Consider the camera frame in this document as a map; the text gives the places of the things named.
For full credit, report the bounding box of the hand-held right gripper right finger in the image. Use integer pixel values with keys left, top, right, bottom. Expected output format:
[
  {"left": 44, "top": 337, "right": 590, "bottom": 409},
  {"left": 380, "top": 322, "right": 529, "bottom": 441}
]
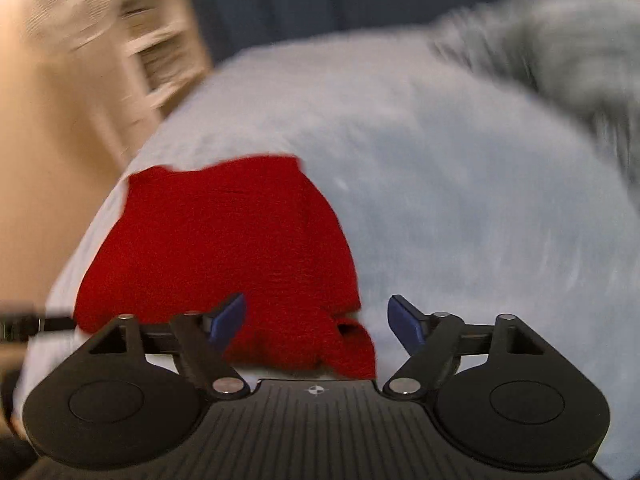
[{"left": 382, "top": 294, "right": 550, "bottom": 402}]

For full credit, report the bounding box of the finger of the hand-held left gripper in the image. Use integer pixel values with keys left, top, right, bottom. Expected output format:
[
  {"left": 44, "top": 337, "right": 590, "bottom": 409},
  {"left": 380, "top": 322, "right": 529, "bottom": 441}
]
[{"left": 0, "top": 301, "right": 77, "bottom": 345}]

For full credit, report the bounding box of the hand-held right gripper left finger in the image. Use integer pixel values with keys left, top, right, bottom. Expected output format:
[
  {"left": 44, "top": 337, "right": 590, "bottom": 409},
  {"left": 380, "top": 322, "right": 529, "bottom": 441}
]
[{"left": 90, "top": 292, "right": 250, "bottom": 402}]

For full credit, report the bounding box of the red knitted sweater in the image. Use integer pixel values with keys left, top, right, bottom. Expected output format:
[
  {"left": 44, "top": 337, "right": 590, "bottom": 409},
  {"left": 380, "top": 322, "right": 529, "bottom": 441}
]
[{"left": 72, "top": 155, "right": 377, "bottom": 380}]

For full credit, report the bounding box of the light blue bed sheet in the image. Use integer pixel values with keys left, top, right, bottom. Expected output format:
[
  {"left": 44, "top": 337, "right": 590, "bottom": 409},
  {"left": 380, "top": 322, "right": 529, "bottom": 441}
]
[{"left": 20, "top": 27, "right": 640, "bottom": 478}]

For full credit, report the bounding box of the white shelf unit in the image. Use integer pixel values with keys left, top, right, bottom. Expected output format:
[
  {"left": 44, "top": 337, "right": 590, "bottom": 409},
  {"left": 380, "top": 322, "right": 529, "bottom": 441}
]
[{"left": 25, "top": 0, "right": 211, "bottom": 111}]

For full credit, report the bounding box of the grey-blue fleece blanket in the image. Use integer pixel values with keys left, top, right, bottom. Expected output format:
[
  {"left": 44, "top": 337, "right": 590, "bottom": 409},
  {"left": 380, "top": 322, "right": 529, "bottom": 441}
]
[{"left": 430, "top": 0, "right": 640, "bottom": 186}]

